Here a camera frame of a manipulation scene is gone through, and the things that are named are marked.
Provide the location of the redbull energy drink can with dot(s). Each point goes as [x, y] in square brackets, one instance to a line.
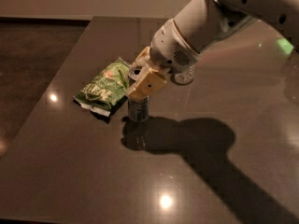
[138, 111]

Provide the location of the clear plastic water bottle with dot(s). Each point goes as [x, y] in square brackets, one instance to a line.
[184, 78]

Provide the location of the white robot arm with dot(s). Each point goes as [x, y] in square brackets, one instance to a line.
[205, 22]

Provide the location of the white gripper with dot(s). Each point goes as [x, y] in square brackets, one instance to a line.
[169, 46]

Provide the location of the green jalapeno chip bag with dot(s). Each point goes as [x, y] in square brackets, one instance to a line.
[106, 90]

